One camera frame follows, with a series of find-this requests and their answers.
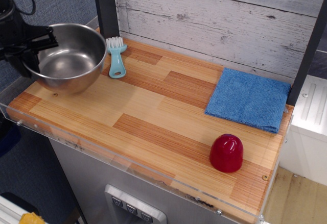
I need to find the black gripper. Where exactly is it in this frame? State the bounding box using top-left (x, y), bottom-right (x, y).
top-left (1, 5), bottom-right (58, 78)

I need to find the stainless steel pot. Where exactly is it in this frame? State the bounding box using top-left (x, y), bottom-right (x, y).
top-left (23, 23), bottom-right (107, 94)

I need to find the light blue scrubber brush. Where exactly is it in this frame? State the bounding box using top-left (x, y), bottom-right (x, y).
top-left (105, 37), bottom-right (127, 79)

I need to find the blue folded cloth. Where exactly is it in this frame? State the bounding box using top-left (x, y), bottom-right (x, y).
top-left (205, 68), bottom-right (291, 134)

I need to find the stainless steel cabinet front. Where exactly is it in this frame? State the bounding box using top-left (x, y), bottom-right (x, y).
top-left (50, 140), bottom-right (232, 223)

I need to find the yellow object at bottom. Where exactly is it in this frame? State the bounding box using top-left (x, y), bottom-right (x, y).
top-left (19, 212), bottom-right (45, 224)

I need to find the silver dispenser button panel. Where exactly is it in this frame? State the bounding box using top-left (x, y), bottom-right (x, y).
top-left (104, 184), bottom-right (168, 223)

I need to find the red plastic dome cup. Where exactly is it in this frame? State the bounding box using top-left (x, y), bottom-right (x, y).
top-left (209, 134), bottom-right (244, 173)

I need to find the white side unit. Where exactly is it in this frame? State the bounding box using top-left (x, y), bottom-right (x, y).
top-left (279, 75), bottom-right (326, 185)

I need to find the dark grey left post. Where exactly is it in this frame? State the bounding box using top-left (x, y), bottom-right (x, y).
top-left (95, 0), bottom-right (120, 38)

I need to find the dark grey post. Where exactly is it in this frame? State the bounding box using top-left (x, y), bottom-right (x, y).
top-left (95, 0), bottom-right (120, 38)
top-left (287, 0), bottom-right (326, 106)

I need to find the clear acrylic guard rail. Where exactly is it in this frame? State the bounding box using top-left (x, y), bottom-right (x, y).
top-left (0, 16), bottom-right (294, 224)

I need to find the aluminium frame rail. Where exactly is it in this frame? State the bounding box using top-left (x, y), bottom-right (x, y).
top-left (1, 196), bottom-right (26, 224)

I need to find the dark grey right post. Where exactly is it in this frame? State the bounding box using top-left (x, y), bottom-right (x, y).
top-left (287, 0), bottom-right (326, 106)

